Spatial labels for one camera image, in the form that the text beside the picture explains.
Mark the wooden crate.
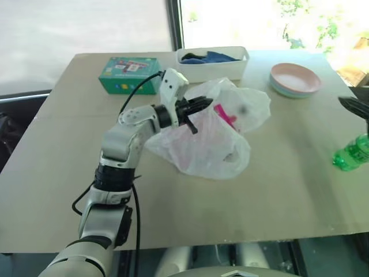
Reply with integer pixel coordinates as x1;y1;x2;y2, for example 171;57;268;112
336;36;369;88

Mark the green printed cardboard box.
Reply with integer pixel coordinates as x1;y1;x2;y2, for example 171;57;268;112
98;57;163;96

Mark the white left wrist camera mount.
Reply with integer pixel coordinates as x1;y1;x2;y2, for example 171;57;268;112
159;68;190;127

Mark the translucent white plastic bag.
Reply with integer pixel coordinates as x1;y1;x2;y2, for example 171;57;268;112
144;77;272;181

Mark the dark window frame post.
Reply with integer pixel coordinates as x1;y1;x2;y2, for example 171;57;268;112
167;0;186;52

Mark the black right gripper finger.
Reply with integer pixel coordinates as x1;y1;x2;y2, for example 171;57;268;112
338;96;369;119

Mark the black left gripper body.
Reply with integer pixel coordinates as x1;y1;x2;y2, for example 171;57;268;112
174;97;193;127

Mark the white plastic storage basket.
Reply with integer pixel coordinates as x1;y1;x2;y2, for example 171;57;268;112
175;46;250;83

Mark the pink item inside bag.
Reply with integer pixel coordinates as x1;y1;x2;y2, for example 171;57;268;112
213;103;239;129

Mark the black cloth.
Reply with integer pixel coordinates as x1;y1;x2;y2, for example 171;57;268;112
180;52;207;62

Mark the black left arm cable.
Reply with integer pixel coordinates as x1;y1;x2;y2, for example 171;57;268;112
71;70;167;251

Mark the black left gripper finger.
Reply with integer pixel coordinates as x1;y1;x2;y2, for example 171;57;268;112
189;96;214;113
184;114;199;135

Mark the silver robot torso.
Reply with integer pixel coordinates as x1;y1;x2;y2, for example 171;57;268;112
155;243;302;277

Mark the light blue plastic plate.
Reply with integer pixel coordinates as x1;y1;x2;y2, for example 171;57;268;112
269;75;321;100

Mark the green plastic bottle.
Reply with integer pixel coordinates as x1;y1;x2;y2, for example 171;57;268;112
332;133;369;173

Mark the blue cloth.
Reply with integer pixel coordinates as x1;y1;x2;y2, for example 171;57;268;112
180;51;242;64

